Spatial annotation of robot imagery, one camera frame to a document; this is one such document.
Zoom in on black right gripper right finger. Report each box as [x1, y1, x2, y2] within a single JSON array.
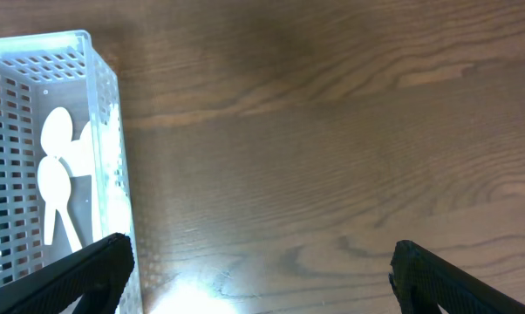
[[388, 240, 525, 314]]

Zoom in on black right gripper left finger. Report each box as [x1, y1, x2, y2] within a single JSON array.
[[0, 233, 134, 314]]

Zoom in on white plastic spoon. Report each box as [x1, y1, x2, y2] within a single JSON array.
[[72, 121, 103, 242], [101, 103, 131, 235], [37, 156, 82, 252], [40, 106, 74, 247]]

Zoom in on clear perforated plastic basket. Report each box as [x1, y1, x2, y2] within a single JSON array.
[[0, 30, 134, 288]]

